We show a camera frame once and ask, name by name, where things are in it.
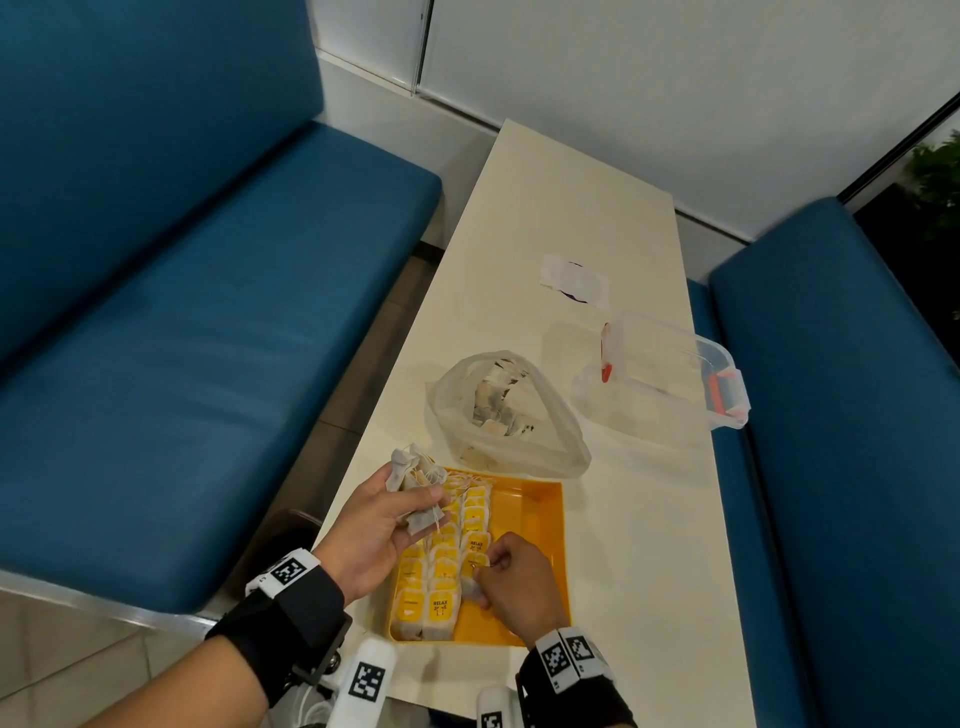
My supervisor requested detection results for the person's right hand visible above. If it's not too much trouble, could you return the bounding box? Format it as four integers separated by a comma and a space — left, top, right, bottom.
470, 532, 571, 650

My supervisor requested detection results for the person's left hand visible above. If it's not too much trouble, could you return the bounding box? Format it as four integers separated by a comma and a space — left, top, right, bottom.
311, 461, 451, 605

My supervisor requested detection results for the yellow tray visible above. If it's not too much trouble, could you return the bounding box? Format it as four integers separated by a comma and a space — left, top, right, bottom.
386, 466, 573, 648

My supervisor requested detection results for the bunch of tea bags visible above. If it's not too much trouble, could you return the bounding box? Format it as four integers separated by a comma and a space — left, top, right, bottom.
386, 442, 451, 535

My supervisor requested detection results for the row of tea bags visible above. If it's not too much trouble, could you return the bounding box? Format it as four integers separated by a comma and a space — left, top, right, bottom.
389, 468, 496, 643

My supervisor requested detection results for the clear plastic bag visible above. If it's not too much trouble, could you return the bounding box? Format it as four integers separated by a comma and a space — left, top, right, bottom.
425, 350, 594, 481

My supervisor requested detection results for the clear box with red latches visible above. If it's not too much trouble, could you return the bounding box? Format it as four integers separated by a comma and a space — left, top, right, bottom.
573, 311, 751, 433

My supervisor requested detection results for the person's left forearm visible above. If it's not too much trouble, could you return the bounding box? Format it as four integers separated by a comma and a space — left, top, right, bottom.
82, 566, 354, 728

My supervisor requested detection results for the person's right forearm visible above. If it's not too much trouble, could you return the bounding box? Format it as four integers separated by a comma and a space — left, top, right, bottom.
515, 652, 639, 728

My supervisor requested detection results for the white marker wristband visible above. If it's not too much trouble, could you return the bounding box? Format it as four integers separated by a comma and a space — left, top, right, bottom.
245, 548, 322, 599
533, 626, 615, 695

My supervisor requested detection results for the blue sofa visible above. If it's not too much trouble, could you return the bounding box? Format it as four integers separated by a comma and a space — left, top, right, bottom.
688, 197, 960, 728
0, 0, 442, 616

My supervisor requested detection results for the white paper patch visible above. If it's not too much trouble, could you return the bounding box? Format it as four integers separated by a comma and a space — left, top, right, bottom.
539, 253, 610, 307

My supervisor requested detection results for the black metal pole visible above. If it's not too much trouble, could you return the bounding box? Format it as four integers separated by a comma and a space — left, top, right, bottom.
838, 89, 960, 204

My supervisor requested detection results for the green leafy plant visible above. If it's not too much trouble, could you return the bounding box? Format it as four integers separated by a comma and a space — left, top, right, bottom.
903, 131, 960, 211

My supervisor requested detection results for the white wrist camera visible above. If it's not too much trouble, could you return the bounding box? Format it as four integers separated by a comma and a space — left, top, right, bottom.
329, 637, 399, 728
476, 683, 526, 728

